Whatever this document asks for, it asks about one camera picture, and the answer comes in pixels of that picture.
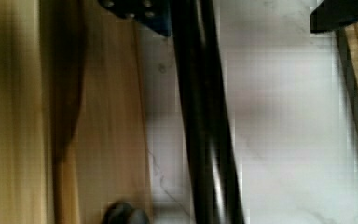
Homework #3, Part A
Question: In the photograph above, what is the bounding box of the light wooden drawer box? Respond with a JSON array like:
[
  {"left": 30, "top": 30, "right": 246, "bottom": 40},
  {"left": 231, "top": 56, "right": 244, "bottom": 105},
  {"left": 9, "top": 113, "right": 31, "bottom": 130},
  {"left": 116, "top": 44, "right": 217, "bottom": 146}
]
[{"left": 0, "top": 0, "right": 152, "bottom": 224}]

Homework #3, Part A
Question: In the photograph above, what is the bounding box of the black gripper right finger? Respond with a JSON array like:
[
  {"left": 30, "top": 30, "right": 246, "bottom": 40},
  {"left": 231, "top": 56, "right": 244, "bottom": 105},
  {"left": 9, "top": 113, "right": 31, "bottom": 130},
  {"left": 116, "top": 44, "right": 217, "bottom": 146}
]
[{"left": 310, "top": 0, "right": 358, "bottom": 34}]

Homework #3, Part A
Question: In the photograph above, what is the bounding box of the black drawer handle bar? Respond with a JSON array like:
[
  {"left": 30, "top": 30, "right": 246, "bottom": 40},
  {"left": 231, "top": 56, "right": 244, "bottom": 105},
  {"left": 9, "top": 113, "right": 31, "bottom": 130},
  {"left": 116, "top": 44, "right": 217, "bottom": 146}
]
[{"left": 170, "top": 0, "right": 245, "bottom": 224}]

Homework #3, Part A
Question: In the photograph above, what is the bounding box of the black drawer knob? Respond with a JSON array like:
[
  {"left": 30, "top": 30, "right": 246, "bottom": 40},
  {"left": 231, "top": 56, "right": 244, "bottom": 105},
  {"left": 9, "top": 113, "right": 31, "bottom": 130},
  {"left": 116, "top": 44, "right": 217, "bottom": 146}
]
[{"left": 101, "top": 202, "right": 151, "bottom": 224}]

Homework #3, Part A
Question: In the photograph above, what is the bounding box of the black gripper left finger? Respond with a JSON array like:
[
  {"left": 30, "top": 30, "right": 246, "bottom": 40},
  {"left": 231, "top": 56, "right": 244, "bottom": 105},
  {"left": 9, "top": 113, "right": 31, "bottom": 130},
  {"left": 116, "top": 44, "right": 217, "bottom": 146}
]
[{"left": 97, "top": 0, "right": 172, "bottom": 37}]

